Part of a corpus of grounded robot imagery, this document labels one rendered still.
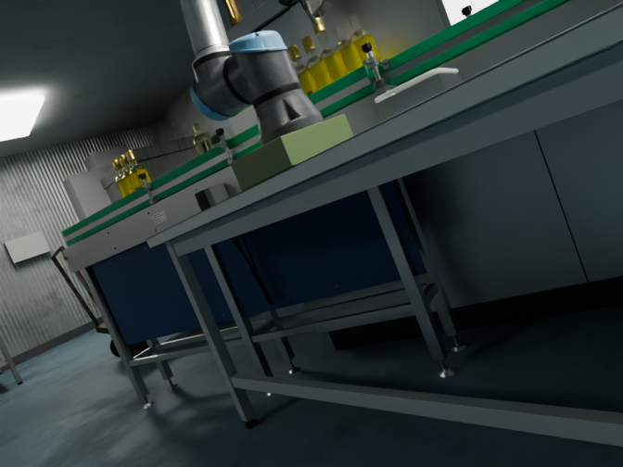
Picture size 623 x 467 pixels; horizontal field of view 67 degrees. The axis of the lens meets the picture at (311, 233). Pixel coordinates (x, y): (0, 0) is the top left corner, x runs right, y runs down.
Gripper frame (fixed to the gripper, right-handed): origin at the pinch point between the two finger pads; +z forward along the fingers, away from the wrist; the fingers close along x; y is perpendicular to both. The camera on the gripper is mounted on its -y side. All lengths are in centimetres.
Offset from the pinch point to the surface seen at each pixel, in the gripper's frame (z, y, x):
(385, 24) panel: 8.4, 16.6, 12.5
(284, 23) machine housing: -11.4, -19.2, 14.9
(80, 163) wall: -126, -606, 310
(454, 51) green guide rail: 28.5, 37.1, -3.4
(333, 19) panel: -1.9, 0.5, 12.2
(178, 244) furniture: 49, -56, -40
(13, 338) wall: 84, -654, 139
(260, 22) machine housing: -15.7, -26.9, 12.7
